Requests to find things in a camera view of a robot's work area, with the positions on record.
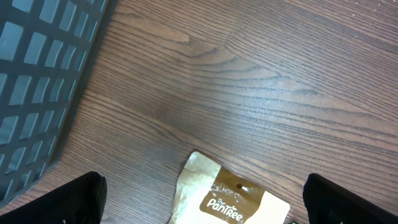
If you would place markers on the dark grey plastic basket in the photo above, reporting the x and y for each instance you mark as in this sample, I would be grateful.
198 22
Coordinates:
48 49

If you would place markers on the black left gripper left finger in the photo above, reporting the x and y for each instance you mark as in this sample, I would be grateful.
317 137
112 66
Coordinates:
80 201

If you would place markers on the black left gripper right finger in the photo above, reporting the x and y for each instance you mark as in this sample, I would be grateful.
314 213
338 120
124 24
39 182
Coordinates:
329 203

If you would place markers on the beige brown snack bag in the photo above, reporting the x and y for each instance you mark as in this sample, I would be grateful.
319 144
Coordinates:
208 193

